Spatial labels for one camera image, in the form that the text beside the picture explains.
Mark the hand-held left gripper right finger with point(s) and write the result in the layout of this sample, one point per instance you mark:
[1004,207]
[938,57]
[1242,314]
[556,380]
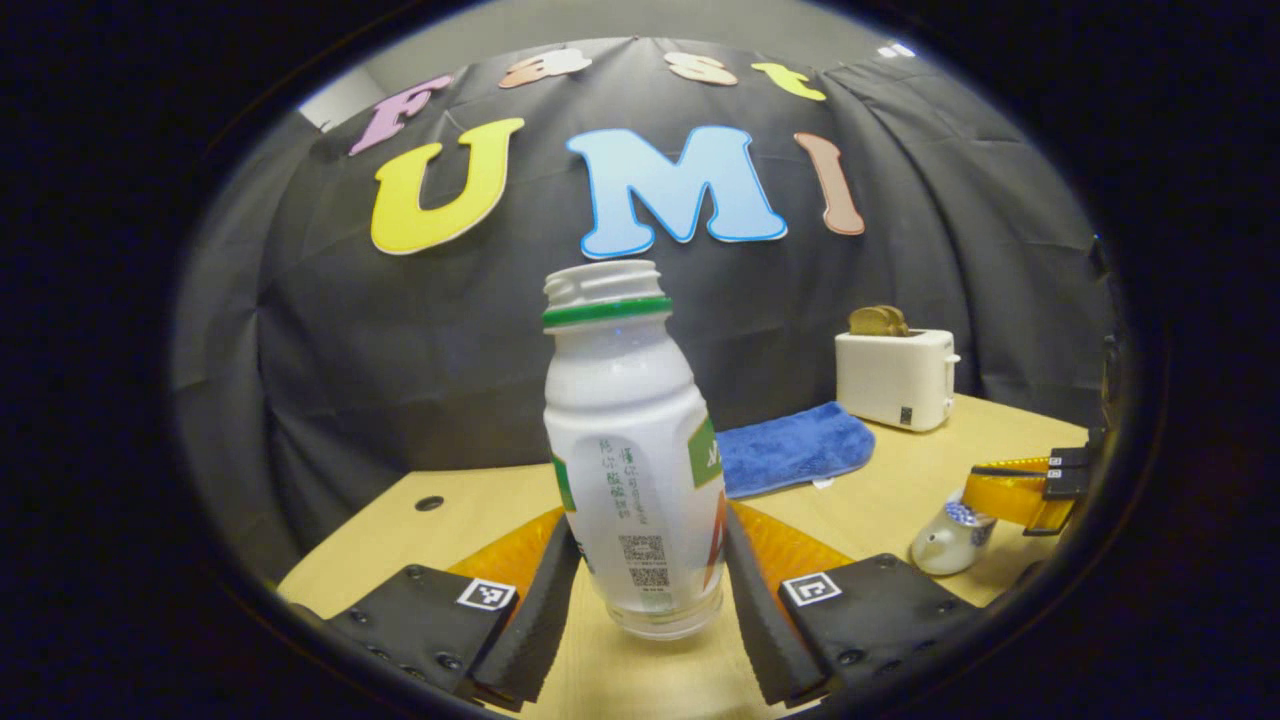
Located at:
[765,630]

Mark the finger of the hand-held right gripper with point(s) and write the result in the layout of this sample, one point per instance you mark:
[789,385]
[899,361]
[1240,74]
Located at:
[1010,495]
[1070,460]

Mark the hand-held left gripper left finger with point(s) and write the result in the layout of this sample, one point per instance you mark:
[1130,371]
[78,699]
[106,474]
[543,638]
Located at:
[530,630]

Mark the white blue-flowered teacup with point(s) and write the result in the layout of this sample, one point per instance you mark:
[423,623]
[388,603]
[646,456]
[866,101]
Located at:
[940,552]

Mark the white toaster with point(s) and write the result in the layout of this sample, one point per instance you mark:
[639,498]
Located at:
[890,385]

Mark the blue towel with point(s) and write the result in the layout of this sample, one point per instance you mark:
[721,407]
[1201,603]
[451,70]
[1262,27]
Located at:
[795,448]

